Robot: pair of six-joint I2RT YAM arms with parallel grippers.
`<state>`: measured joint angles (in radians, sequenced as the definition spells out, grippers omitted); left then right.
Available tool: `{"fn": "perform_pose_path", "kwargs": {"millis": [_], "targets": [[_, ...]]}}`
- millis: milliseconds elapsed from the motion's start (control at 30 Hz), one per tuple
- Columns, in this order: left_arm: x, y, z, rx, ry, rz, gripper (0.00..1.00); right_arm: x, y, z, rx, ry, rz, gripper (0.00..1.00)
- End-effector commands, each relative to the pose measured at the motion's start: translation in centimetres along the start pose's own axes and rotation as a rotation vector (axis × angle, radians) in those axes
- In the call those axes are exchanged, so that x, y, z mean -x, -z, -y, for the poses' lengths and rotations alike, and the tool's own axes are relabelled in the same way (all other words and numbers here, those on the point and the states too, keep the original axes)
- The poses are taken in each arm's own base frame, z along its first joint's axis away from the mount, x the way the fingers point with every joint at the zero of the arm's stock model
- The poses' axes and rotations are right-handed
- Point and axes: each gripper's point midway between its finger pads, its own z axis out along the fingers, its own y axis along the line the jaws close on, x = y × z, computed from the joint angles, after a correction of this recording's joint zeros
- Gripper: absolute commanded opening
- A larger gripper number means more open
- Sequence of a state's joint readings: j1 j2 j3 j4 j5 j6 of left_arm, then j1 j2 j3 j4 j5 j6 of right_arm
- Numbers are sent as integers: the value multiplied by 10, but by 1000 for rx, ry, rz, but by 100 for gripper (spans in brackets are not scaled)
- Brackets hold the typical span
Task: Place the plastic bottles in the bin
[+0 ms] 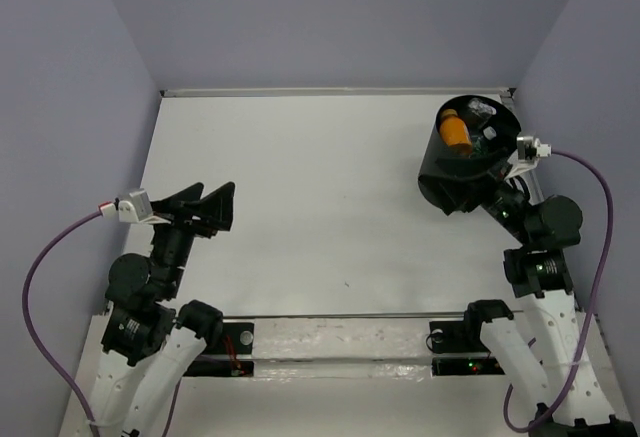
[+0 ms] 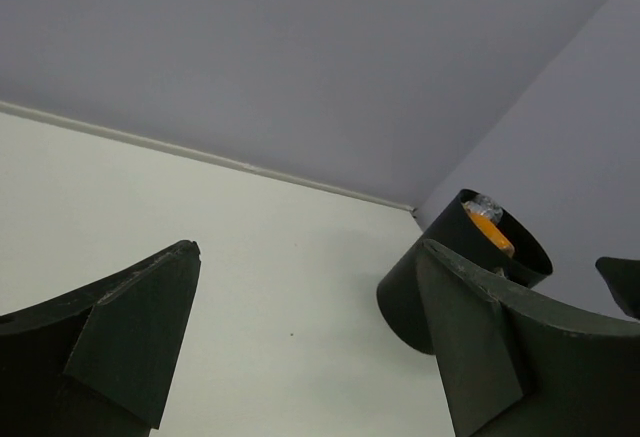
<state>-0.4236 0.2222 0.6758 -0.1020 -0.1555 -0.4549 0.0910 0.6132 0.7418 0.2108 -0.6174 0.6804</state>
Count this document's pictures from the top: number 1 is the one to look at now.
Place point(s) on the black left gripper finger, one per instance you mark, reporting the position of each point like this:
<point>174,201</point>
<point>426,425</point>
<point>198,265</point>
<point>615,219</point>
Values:
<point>213,213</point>
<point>175,205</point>

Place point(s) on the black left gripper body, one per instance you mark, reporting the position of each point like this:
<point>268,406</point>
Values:
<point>175,242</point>

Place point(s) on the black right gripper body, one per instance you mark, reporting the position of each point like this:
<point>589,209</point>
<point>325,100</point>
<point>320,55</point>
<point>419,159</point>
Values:
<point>507,204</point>

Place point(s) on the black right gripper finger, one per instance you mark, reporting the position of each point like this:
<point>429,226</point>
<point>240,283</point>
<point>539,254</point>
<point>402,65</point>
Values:
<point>449,164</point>
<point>456,194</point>

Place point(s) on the clear bottle white green label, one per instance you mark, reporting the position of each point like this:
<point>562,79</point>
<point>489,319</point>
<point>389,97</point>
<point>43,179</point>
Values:
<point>481,141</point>

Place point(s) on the orange plastic bottle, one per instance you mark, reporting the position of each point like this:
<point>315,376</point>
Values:
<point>454,132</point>

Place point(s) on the clear bottle blue white cap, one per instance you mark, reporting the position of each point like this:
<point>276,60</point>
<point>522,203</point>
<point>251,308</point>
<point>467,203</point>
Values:
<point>479,112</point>

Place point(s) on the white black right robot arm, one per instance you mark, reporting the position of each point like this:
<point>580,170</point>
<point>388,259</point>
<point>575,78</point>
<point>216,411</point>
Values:
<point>553,388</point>

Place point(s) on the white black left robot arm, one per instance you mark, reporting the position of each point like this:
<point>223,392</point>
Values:
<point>146,346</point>

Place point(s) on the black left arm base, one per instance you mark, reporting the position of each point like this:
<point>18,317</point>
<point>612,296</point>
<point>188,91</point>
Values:
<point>230,357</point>

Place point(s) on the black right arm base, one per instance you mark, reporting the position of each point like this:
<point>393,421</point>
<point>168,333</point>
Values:
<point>455,353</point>

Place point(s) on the black round bin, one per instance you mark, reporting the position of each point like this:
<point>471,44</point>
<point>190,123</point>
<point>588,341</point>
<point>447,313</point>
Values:
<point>505,123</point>

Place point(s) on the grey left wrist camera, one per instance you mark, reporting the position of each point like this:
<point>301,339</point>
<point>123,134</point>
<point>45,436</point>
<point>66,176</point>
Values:
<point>132,207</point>

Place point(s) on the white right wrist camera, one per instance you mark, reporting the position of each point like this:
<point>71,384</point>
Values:
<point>529,151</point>

